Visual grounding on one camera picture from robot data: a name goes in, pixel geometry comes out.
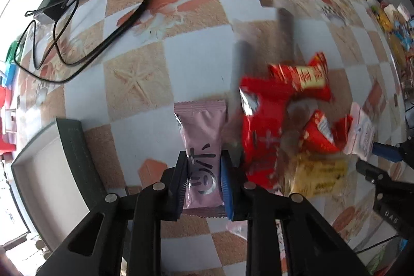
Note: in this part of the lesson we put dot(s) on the green snack bag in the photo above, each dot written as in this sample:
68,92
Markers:
385,263

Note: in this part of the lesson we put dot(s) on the green plastic item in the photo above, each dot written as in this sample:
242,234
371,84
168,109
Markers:
13,51

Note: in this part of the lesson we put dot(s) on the blue plastic item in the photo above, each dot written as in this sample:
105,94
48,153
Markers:
10,74

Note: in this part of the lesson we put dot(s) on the dark green box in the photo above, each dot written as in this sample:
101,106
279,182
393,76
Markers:
74,153

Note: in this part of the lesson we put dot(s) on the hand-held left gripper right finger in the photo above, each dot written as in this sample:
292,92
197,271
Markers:
226,188

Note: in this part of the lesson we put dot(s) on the small red snack packet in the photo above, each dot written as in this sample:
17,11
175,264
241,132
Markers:
304,75
320,133

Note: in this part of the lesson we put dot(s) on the black power adapter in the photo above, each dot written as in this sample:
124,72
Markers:
48,6

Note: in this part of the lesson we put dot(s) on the large red snack packet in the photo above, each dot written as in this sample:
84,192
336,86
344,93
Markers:
265,120

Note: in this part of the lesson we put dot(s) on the red plastic item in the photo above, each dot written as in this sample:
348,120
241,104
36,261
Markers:
5,130

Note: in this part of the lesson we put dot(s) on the white pink-print snack packet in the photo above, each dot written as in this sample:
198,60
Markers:
364,130

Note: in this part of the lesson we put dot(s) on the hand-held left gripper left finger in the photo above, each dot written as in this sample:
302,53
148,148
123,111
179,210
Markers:
183,180

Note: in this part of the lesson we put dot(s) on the yellow snack packet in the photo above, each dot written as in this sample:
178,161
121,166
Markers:
320,172

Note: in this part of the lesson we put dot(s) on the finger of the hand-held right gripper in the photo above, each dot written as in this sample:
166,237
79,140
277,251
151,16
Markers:
385,150
372,171

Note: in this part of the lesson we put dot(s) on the pink snack packet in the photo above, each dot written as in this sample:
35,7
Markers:
202,133

